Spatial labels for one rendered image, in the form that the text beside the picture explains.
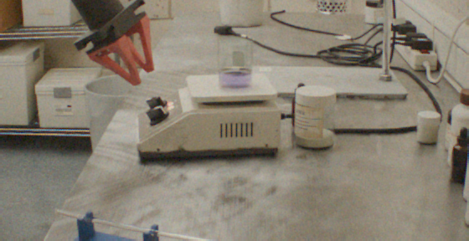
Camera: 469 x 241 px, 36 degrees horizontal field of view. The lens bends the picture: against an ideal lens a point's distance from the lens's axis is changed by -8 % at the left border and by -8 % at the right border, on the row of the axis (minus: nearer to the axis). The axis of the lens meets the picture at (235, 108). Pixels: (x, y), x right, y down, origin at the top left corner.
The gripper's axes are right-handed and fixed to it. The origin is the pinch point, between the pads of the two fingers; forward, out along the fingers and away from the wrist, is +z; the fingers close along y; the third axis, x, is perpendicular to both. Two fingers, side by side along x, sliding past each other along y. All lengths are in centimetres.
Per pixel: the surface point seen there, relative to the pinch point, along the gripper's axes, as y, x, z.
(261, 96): 6.3, -10.8, 11.2
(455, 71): 54, -17, 38
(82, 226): -29.9, -10.9, 4.3
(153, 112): -0.6, 1.6, 5.8
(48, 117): 115, 189, 37
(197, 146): -1.2, -2.7, 12.3
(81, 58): 159, 200, 29
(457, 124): 11.9, -33.9, 26.0
